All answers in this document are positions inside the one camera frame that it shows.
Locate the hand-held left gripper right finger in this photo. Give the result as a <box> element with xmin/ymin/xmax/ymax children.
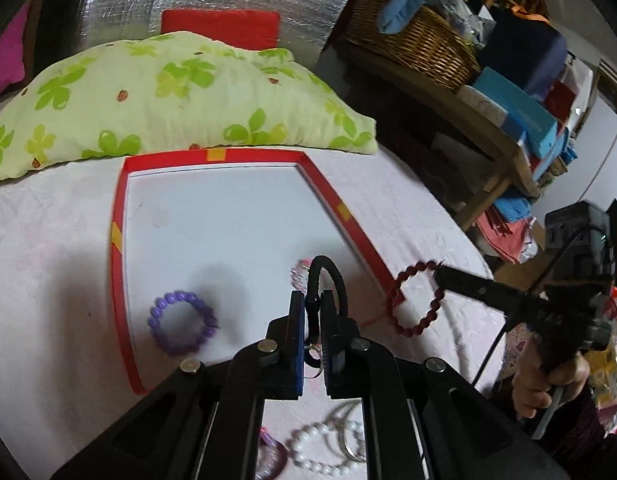
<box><xmin>321</xmin><ymin>290</ymin><xmax>571</xmax><ymax>480</ymax></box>

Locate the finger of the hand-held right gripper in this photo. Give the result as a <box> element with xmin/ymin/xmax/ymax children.
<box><xmin>434</xmin><ymin>265</ymin><xmax>539</xmax><ymax>323</ymax></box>

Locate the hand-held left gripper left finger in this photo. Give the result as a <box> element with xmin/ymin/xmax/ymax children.
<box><xmin>51</xmin><ymin>290</ymin><xmax>309</xmax><ymax>480</ymax></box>

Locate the black hair tie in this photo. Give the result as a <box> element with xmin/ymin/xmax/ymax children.
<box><xmin>304</xmin><ymin>255</ymin><xmax>350</xmax><ymax>361</ymax></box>

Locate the dark red bead bracelet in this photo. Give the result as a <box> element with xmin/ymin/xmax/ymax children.
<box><xmin>387</xmin><ymin>259</ymin><xmax>445</xmax><ymax>339</ymax></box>

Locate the white pearl bead bracelet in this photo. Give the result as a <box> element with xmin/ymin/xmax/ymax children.
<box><xmin>287</xmin><ymin>420</ymin><xmax>366</xmax><ymax>478</ymax></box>

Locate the silver bangle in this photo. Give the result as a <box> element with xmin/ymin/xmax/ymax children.
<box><xmin>323</xmin><ymin>402</ymin><xmax>369</xmax><ymax>463</ymax></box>

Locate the pale pink bead bracelet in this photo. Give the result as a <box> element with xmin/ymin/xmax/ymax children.
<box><xmin>258</xmin><ymin>427</ymin><xmax>289</xmax><ymax>480</ymax></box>

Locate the red shallow box tray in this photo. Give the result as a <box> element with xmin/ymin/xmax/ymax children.
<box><xmin>111</xmin><ymin>147</ymin><xmax>406</xmax><ymax>395</ymax></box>

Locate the person's right hand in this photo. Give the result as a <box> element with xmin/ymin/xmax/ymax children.
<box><xmin>511</xmin><ymin>345</ymin><xmax>591</xmax><ymax>422</ymax></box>

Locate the pile of red folded cloths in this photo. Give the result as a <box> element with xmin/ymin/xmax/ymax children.
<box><xmin>475</xmin><ymin>210</ymin><xmax>536</xmax><ymax>265</ymax></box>

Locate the wooden shelf table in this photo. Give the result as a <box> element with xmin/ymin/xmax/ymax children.
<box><xmin>333</xmin><ymin>40</ymin><xmax>544</xmax><ymax>232</ymax></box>

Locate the blue cardboard box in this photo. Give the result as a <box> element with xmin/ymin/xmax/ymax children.
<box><xmin>471</xmin><ymin>67</ymin><xmax>559</xmax><ymax>159</ymax></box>

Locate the white flat box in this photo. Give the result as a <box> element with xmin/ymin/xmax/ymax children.
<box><xmin>457</xmin><ymin>85</ymin><xmax>509</xmax><ymax>127</ymax></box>

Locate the dark navy cloth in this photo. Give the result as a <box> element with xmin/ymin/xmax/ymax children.
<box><xmin>483</xmin><ymin>7</ymin><xmax>569</xmax><ymax>103</ymax></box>

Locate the wicker basket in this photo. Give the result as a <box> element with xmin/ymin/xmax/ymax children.
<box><xmin>344</xmin><ymin>0</ymin><xmax>481</xmax><ymax>92</ymax></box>

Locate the green floral pillow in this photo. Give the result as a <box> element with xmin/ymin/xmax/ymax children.
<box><xmin>0</xmin><ymin>31</ymin><xmax>379</xmax><ymax>190</ymax></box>

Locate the blue cloth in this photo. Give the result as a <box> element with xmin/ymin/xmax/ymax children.
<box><xmin>377</xmin><ymin>0</ymin><xmax>444</xmax><ymax>36</ymax></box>

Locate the red cushion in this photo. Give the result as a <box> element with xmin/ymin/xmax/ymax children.
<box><xmin>161</xmin><ymin>9</ymin><xmax>282</xmax><ymax>52</ymax></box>

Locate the magenta pillow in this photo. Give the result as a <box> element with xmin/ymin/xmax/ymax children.
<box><xmin>0</xmin><ymin>2</ymin><xmax>29</xmax><ymax>102</ymax></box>

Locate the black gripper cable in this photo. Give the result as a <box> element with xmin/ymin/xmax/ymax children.
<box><xmin>473</xmin><ymin>232</ymin><xmax>586</xmax><ymax>391</ymax></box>

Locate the clear bead bracelet pink knot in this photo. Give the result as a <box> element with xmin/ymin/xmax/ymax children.
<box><xmin>290</xmin><ymin>259</ymin><xmax>314</xmax><ymax>291</ymax></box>

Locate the purple bead bracelet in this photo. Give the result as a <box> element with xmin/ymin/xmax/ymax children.
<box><xmin>147</xmin><ymin>290</ymin><xmax>219</xmax><ymax>358</ymax></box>

